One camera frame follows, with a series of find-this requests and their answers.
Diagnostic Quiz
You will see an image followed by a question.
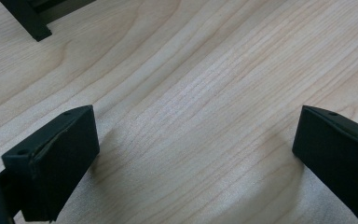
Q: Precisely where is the black two-tier metal rack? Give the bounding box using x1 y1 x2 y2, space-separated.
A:
0 0 98 43

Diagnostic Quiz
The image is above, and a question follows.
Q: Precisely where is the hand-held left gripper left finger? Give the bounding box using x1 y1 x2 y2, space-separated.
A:
1 105 101 223

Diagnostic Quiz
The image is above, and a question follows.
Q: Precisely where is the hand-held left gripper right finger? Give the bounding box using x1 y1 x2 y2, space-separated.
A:
291 105 358 224

